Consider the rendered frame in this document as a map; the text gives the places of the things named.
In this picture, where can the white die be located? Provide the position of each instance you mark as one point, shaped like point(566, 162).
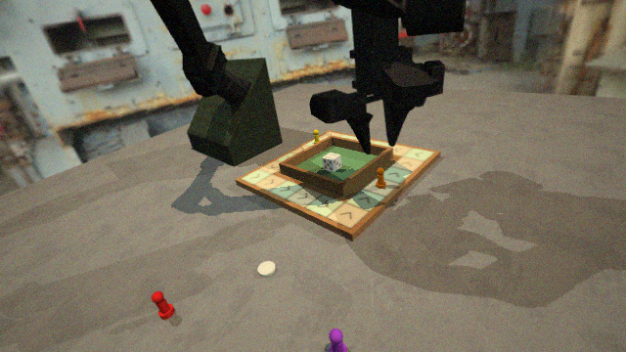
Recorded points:
point(331, 162)

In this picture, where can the red game pawn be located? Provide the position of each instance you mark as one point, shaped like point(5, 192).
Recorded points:
point(165, 310)

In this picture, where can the cream flat round disc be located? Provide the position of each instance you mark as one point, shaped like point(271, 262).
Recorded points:
point(266, 268)

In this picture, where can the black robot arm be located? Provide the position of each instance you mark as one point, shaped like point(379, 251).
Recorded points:
point(400, 82)

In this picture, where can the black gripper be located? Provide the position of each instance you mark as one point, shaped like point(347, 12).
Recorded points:
point(334, 105)

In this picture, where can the orange pawn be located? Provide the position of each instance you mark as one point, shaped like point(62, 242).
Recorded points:
point(380, 183)

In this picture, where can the purple game pawn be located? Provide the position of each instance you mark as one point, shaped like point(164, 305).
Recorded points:
point(336, 339)

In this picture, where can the yellow pawn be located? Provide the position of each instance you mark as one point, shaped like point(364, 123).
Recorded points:
point(316, 132)

